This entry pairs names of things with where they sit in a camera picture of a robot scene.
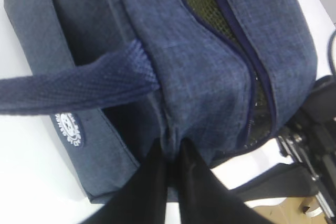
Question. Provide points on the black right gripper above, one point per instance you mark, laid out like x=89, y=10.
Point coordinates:
x=309, y=139

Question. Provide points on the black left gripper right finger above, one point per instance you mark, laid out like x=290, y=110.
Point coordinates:
x=202, y=197

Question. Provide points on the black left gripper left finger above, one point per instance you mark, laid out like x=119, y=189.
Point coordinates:
x=143, y=198

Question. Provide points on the navy blue lunch bag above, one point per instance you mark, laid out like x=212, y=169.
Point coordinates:
x=117, y=75

